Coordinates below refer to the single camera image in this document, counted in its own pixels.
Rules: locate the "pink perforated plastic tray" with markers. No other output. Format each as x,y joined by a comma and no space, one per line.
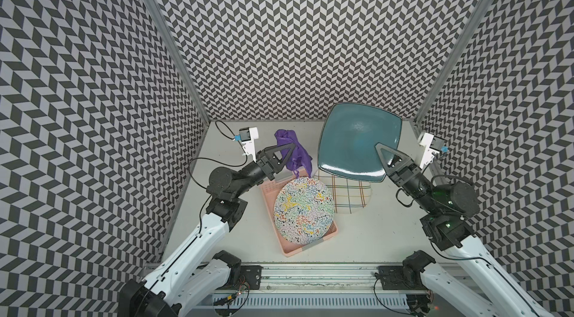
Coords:
270,190

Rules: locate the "aluminium corner post right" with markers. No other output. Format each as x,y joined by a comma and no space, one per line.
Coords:
479,12

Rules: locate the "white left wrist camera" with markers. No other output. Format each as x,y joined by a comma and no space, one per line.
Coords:
247,137

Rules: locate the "aluminium corner post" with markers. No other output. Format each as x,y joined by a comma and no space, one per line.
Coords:
170,44
479,12

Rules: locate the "purple microfibre cloth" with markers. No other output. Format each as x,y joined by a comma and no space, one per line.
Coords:
299,156

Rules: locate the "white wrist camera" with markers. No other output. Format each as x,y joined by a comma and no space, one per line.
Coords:
430,148
247,137

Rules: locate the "aluminium corner post left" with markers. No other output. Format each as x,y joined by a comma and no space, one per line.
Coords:
170,44

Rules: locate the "multicolour squiggle round plate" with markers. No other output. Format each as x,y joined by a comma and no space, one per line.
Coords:
304,211

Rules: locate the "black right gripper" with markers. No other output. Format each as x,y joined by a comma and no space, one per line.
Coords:
401,171

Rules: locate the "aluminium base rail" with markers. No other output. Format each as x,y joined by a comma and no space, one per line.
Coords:
320,286

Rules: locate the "white plate coloured stripes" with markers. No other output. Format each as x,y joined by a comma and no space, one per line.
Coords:
349,196

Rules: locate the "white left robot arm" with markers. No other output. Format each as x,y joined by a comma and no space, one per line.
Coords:
183,280

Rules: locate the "teal square plate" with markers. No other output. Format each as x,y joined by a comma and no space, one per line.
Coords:
348,139

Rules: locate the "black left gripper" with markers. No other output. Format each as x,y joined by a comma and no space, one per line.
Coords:
267,164

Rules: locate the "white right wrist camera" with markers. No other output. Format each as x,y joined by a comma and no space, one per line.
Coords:
430,148

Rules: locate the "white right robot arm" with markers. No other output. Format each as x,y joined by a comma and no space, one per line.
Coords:
454,239

